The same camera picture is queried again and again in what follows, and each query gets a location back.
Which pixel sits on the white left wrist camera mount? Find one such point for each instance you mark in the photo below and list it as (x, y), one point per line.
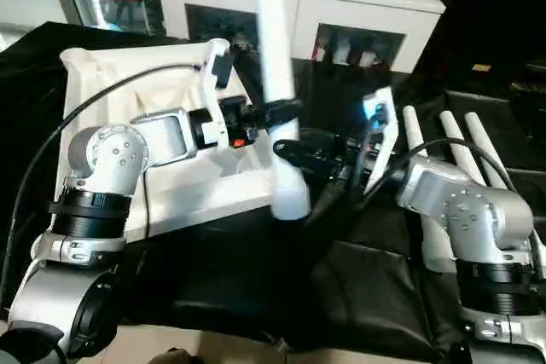
(217, 70)

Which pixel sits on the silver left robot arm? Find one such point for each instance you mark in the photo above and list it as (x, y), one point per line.
(94, 176)

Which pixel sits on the black work mat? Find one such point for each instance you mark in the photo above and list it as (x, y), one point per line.
(281, 287)

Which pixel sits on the small yellow tag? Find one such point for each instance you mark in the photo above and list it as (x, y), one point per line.
(482, 67)

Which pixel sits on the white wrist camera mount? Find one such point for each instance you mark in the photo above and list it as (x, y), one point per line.
(217, 70)
(381, 125)

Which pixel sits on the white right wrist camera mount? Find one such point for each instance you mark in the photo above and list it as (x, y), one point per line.
(381, 125)

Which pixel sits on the white plastic table top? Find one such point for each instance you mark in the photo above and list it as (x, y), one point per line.
(171, 181)

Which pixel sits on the white plastic table leg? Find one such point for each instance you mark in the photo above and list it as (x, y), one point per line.
(479, 138)
(277, 31)
(414, 130)
(450, 134)

